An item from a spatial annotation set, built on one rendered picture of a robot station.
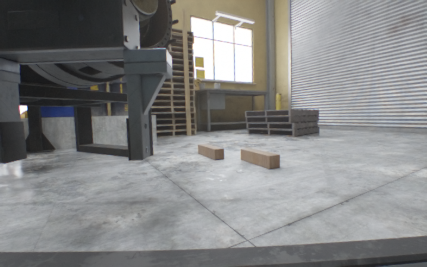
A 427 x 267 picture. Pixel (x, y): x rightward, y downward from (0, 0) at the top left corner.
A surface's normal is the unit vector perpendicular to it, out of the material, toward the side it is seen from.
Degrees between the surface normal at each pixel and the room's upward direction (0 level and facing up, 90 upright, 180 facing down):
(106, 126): 90
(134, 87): 90
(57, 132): 90
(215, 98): 90
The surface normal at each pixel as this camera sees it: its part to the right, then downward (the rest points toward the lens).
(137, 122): 0.03, 0.08
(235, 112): 0.49, 0.06
